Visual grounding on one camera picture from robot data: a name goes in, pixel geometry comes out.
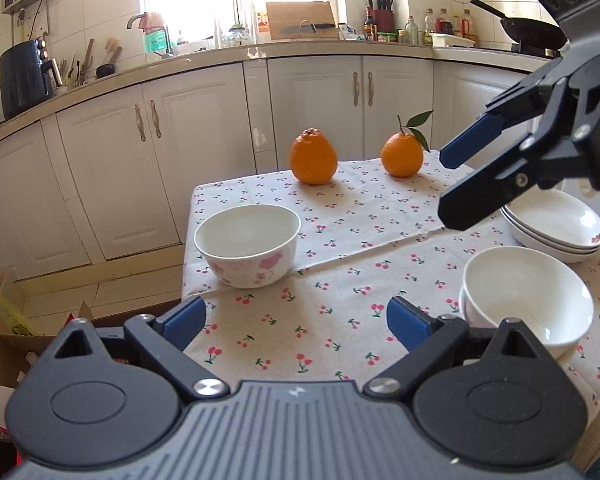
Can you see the black air fryer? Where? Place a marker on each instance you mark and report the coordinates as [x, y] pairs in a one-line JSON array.
[[25, 80]]

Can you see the white rectangular tray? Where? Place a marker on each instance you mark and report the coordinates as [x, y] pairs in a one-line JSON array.
[[452, 39]]

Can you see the black bowl with brush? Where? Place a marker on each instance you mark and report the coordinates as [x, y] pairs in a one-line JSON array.
[[107, 67]]

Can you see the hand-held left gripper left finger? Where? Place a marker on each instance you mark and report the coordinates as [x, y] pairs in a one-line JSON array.
[[185, 322]]

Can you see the clear glass bottle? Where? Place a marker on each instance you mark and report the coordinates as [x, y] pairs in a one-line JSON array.
[[411, 32]]

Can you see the wooden cutting board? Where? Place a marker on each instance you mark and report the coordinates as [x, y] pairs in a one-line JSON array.
[[300, 12]]

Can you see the green dish soap bottle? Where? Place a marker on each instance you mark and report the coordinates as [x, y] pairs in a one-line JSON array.
[[156, 42]]

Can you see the orange with green leaf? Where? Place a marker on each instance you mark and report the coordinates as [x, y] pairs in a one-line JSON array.
[[402, 155]]

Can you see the black wok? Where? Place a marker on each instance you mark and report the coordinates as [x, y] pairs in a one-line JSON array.
[[530, 30]]

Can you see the black kitchen knife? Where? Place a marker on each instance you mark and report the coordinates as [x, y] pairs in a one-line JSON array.
[[310, 26]]

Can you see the dark sauce bottle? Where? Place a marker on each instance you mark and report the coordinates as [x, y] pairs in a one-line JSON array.
[[370, 25]]

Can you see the chrome kitchen faucet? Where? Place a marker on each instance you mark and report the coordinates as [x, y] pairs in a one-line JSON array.
[[152, 25]]

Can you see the white plate with fruit print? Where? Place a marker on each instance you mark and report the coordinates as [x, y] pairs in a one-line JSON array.
[[555, 217], [530, 241], [547, 255]]

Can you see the white kitchen cabinets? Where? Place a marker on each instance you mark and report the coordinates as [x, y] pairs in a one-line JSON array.
[[190, 150]]

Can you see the glass jars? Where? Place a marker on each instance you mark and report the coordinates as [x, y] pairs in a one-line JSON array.
[[232, 37]]

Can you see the utensil holder with chopsticks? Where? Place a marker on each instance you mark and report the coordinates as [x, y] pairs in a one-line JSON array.
[[77, 70]]

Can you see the cherry print tablecloth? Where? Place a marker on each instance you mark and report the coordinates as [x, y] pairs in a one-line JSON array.
[[355, 260]]

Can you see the pink cloth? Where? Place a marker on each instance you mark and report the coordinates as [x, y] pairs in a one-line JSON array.
[[152, 20]]

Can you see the cardboard box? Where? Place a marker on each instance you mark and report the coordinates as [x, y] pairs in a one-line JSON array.
[[10, 355]]

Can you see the amber oil bottle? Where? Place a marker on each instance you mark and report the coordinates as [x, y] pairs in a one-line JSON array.
[[469, 25]]

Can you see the red knife block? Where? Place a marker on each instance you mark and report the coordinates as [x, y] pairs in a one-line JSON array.
[[382, 17]]

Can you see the orange with knobby top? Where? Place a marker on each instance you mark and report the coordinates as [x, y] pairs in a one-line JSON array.
[[312, 157]]

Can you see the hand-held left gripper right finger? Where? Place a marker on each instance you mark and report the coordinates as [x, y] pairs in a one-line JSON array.
[[407, 322]]

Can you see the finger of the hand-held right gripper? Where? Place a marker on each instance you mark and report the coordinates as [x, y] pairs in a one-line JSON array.
[[472, 142], [480, 192]]

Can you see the dark condiment bottle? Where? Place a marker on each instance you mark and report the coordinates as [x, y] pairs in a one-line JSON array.
[[445, 22]]

